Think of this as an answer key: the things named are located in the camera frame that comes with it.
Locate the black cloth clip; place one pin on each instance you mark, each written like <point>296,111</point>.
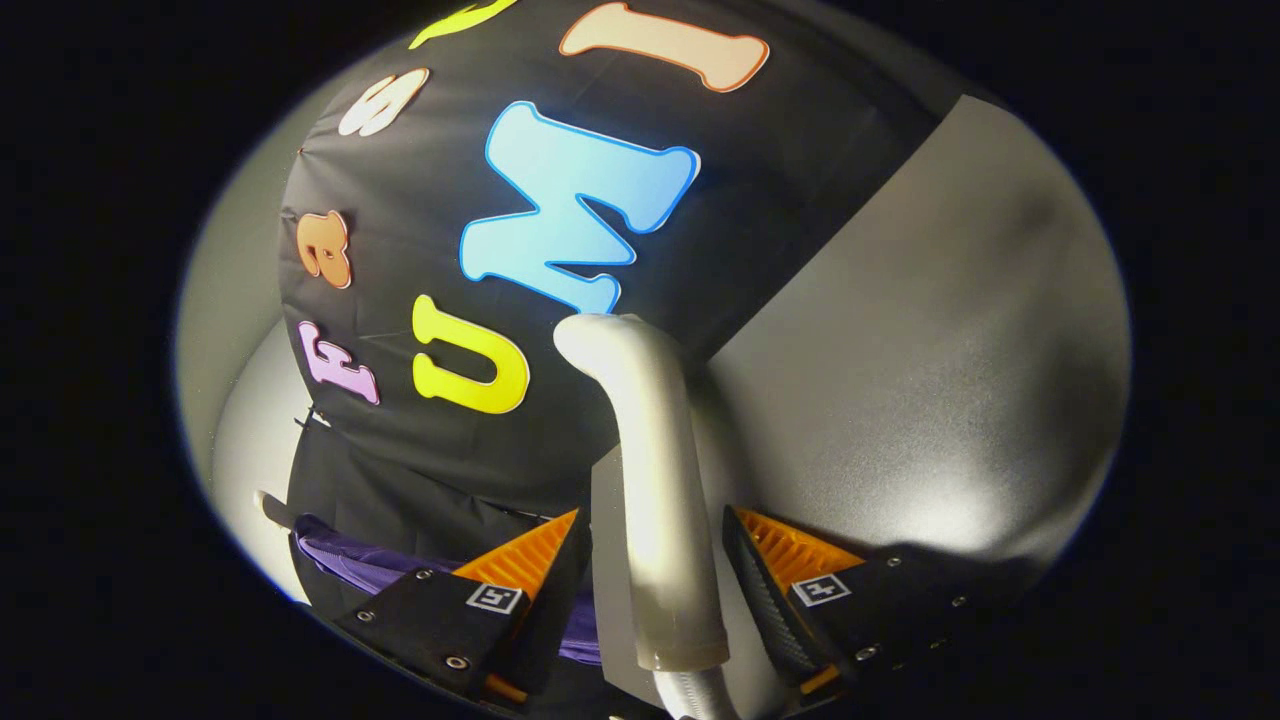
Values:
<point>310,418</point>

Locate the grey cabinet with dark top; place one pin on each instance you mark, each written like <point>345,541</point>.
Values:
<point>900,350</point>

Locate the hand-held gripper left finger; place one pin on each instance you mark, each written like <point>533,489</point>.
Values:
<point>560,590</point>

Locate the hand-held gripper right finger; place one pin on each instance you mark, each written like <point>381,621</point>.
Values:
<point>765,600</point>

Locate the white garment steamer head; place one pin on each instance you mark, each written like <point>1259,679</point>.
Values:
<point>655,480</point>

